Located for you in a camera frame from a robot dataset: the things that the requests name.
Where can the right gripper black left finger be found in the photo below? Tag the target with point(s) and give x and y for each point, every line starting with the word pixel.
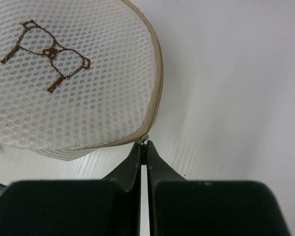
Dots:
pixel 96 207

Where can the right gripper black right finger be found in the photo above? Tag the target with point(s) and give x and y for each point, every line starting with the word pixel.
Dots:
pixel 180 207

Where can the beige trimmed mesh laundry bag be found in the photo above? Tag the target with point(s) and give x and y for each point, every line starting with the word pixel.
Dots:
pixel 76 75

